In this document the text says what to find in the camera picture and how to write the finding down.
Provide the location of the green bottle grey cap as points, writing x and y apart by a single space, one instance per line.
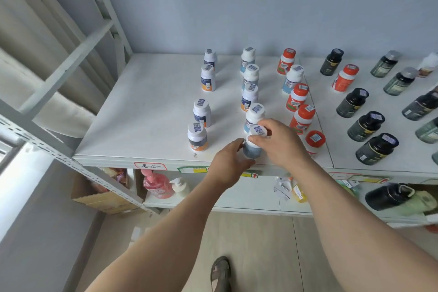
400 81
385 63
435 157
427 131

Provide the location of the person's left forearm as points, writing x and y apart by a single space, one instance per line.
161 244

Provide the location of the person's left sandal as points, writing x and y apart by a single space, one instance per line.
220 273

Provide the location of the white metal shelf rack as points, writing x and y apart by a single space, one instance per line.
68 66

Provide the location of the red bottle red cap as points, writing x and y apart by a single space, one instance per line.
315 138
302 119
297 96
345 78
286 60

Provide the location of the white bottle orange label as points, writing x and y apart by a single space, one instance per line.
209 59
207 78
202 112
249 96
197 136

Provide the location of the yellow green shelf label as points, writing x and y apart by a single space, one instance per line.
249 174
371 179
191 169

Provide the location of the white bottle brown label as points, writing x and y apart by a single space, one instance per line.
427 64

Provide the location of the pink soap pump bottle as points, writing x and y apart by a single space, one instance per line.
157 184

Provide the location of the white packaged item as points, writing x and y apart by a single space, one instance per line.
282 187

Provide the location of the light green flask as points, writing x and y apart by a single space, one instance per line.
415 204

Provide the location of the black bottle black cap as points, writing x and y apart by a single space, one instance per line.
376 149
366 126
352 103
421 105
331 62

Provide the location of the cardboard box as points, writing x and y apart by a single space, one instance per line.
99 201

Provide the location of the person's left hand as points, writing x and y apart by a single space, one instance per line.
226 165

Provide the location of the person's right hand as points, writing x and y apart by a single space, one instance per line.
285 148

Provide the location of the yellow pump bottle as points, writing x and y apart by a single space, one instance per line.
298 193

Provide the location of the red bordered shelf label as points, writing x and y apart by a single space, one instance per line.
340 175
150 166

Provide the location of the person's right forearm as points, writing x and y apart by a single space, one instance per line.
349 233

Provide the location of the red snack packets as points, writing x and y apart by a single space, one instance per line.
114 175

